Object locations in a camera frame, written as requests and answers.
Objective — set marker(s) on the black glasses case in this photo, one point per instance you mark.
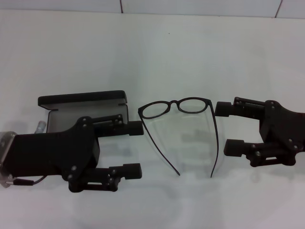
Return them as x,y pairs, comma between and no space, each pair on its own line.
83,97

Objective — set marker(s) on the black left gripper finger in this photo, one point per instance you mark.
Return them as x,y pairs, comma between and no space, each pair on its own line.
95,176
112,125

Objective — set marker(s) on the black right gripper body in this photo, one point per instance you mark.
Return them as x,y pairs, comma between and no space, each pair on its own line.
281,126

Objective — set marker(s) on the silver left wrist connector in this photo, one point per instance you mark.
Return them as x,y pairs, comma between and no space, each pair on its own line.
41,126

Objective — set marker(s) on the black glasses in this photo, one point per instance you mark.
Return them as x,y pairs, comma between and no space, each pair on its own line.
175,103

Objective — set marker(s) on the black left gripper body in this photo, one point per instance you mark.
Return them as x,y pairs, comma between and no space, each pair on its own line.
52,152

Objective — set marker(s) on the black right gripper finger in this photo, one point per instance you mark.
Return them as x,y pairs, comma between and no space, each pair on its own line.
267,155
245,108

